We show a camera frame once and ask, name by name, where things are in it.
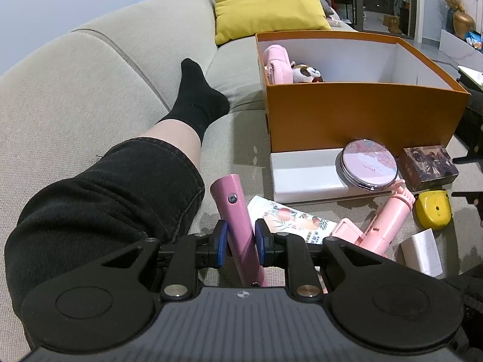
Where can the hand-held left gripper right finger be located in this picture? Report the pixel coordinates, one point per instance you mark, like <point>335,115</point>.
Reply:
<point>260,245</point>

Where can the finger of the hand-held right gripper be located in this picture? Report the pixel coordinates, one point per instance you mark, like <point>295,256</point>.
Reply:
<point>469,196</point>
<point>469,159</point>

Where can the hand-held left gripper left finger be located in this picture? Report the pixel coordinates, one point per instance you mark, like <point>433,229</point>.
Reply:
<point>222,245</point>

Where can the pink cylindrical tube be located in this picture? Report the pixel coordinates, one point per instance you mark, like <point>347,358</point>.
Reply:
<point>234,211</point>

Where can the yellow tape measure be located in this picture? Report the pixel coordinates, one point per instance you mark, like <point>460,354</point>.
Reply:
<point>434,209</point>

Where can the peach print cream tube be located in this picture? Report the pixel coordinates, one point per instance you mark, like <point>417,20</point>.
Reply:
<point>286,215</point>

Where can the brown patterned small box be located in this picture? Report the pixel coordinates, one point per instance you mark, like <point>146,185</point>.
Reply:
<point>428,166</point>

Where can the white charger block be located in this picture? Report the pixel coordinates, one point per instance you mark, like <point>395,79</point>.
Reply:
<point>420,252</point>

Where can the round pink compact mirror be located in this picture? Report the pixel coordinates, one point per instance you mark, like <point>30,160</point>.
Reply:
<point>368,164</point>

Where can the orange cardboard box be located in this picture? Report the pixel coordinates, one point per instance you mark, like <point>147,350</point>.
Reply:
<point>358,120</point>

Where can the white paper sheet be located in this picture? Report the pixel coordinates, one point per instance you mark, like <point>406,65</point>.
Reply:
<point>471,77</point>

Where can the white flat box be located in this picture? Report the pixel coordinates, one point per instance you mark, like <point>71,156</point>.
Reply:
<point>302,173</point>

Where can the pink selfie stick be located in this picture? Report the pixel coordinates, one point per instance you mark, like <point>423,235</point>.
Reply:
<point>381,218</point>

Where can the person's left leg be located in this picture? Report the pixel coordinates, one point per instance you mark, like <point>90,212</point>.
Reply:
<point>173,132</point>

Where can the black shorts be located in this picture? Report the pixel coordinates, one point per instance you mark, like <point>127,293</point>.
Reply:
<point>94,215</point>

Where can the gold vase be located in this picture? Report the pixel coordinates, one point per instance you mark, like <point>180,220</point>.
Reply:
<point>463,24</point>

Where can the black left sock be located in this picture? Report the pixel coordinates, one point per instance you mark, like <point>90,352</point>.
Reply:
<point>200,98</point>

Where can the brown boots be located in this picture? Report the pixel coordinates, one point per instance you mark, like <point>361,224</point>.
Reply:
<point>393,23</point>

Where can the brown white plush toy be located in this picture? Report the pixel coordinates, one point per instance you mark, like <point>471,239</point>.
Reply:
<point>303,73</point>

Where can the pink pouch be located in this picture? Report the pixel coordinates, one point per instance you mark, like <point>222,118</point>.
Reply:
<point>279,66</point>

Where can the beige sofa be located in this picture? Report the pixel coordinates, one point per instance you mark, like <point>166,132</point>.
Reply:
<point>75,83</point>

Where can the yellow pillow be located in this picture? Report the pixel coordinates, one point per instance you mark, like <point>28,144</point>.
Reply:
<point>264,3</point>

